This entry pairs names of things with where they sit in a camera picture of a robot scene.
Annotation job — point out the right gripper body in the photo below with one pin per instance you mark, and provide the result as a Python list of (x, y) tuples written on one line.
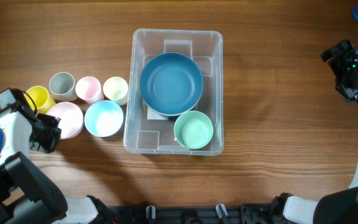
[(341, 67)]

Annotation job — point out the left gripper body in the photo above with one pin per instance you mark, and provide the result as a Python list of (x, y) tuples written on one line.
[(45, 134)]

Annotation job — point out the pink bowl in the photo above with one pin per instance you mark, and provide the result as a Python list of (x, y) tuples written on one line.
[(71, 119)]

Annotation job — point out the yellow cup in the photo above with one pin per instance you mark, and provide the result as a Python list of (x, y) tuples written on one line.
[(39, 99)]

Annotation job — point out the grey cup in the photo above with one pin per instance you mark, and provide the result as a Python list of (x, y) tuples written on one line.
[(62, 85)]

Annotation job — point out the light blue bowl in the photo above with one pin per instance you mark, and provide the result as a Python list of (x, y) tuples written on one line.
[(104, 118)]

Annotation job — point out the pink cup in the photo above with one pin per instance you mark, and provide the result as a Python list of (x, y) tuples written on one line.
[(89, 89)]

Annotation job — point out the cream cup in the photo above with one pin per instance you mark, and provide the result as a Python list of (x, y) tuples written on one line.
[(116, 89)]

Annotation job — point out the clear plastic storage container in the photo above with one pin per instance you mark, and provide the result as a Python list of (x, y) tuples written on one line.
[(205, 48)]

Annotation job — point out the dark blue bowl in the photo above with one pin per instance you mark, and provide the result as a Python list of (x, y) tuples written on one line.
[(171, 84)]

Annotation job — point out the mint green bowl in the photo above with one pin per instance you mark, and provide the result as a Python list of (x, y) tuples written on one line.
[(193, 129)]

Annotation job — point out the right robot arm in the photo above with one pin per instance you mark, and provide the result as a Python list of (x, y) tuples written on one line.
[(339, 207)]

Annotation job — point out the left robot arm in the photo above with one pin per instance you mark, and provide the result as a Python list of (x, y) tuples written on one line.
[(27, 195)]

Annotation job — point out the white label in container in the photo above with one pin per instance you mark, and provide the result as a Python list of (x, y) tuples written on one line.
[(152, 115)]

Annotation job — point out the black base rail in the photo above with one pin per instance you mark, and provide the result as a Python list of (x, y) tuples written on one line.
[(244, 214)]

